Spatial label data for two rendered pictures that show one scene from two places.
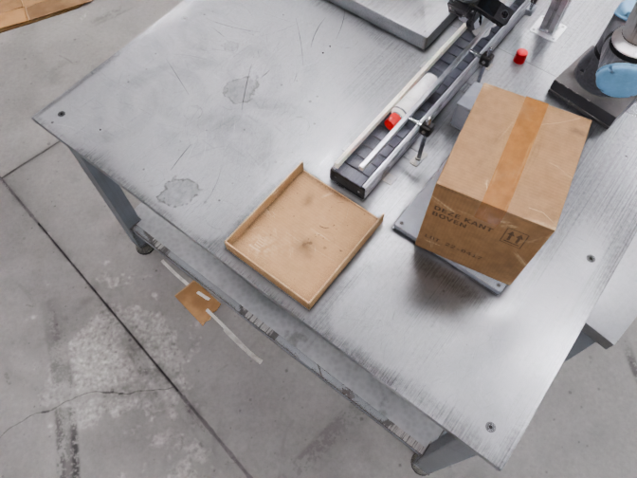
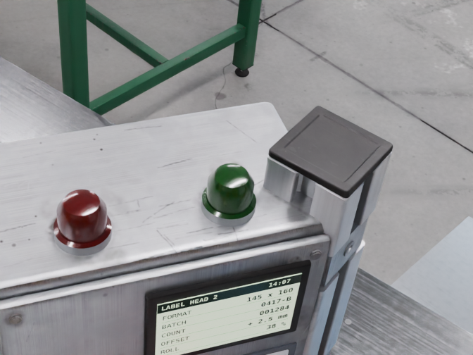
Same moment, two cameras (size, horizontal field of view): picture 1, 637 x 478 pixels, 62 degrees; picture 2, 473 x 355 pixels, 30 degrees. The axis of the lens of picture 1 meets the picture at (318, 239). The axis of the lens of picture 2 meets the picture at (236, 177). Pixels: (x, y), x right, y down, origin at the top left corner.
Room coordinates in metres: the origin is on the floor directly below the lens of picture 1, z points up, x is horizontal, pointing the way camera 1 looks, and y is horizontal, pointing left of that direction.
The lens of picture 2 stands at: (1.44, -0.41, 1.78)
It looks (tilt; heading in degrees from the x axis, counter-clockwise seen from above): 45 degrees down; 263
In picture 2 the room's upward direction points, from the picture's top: 7 degrees clockwise
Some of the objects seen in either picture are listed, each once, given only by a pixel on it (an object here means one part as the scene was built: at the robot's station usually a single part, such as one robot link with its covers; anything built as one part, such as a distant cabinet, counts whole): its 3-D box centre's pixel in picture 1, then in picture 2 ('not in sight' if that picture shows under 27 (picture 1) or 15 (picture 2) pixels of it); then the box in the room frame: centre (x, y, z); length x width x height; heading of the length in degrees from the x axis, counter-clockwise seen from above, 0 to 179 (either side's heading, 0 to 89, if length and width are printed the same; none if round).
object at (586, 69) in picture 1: (609, 64); not in sight; (1.11, -0.80, 0.93); 0.15 x 0.15 x 0.10
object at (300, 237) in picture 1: (305, 230); not in sight; (0.62, 0.03, 0.85); 0.30 x 0.26 x 0.04; 142
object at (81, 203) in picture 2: not in sight; (82, 216); (1.47, -0.68, 1.49); 0.03 x 0.03 x 0.02
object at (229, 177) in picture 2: not in sight; (230, 189); (1.40, -0.70, 1.49); 0.03 x 0.03 x 0.02
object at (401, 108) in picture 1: (411, 101); not in sight; (0.99, -0.25, 0.91); 0.20 x 0.05 x 0.05; 140
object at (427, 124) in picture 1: (416, 135); not in sight; (0.87, -0.25, 0.91); 0.07 x 0.03 x 0.16; 52
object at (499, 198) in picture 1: (497, 186); not in sight; (0.67, -0.41, 0.99); 0.30 x 0.24 x 0.27; 153
